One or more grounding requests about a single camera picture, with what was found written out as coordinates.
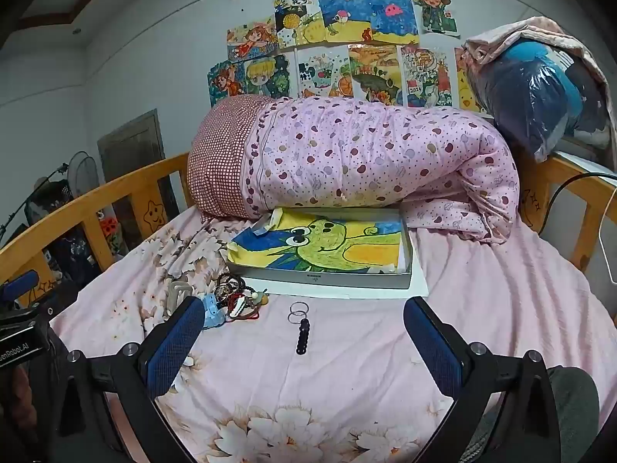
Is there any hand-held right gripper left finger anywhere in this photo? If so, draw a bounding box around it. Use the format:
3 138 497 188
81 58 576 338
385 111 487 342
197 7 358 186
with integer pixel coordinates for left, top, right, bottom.
58 296 208 463

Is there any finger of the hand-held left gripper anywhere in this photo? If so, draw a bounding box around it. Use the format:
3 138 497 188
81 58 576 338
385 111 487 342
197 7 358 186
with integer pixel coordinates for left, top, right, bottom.
0 270 40 302

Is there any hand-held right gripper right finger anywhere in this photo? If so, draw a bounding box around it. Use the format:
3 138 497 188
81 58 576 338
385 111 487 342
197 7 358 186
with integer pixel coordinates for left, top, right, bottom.
402 296 565 463

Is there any light blue hair clip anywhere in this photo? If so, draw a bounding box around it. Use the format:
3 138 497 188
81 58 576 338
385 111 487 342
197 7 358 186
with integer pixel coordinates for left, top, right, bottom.
201 294 227 330

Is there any pile of bracelets and hair ties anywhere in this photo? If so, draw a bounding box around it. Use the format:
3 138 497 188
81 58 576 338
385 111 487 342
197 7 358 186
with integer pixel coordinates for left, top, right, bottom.
212 272 271 322

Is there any black bead bracelet with rings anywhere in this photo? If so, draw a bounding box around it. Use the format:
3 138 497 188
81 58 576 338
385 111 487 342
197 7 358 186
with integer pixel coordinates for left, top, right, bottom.
288 301 312 357

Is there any shallow white cardboard box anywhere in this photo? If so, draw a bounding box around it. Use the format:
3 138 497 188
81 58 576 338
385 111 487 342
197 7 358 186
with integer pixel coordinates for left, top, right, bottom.
226 206 414 290

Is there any pink floral bed sheet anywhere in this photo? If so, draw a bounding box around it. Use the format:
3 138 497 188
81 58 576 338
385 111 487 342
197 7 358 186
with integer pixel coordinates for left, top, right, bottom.
48 206 617 463

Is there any electric fan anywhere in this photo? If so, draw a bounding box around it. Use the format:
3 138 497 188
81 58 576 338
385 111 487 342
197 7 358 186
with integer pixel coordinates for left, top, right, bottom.
67 151 100 199

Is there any frog crayon drawing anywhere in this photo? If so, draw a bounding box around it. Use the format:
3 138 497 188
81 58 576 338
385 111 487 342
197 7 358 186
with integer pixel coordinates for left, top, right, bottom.
231 216 406 274

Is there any person's dark grey trouser leg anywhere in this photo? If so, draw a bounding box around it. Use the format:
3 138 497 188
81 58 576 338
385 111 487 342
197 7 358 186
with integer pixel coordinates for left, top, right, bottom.
547 365 602 463

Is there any grey wooden board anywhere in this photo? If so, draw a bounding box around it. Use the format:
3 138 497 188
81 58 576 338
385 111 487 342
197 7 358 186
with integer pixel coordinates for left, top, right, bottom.
98 109 180 247

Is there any red checkered pillow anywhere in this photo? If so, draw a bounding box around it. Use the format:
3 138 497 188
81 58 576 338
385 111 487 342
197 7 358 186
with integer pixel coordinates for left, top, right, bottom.
187 95 280 219

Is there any pink apple-print quilt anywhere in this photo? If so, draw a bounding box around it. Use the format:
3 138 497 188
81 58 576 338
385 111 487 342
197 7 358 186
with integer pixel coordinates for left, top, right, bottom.
243 96 521 245

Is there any clear bag with blue bedding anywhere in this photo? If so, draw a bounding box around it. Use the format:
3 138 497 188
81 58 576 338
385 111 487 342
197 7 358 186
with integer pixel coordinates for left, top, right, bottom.
475 39 614 163

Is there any black cable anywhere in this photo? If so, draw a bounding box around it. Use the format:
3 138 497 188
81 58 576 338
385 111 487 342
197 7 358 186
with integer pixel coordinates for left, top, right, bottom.
540 171 617 238

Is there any group of children's wall drawings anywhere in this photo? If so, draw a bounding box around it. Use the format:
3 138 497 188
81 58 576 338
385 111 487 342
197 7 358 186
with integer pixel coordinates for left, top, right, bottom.
207 0 489 113

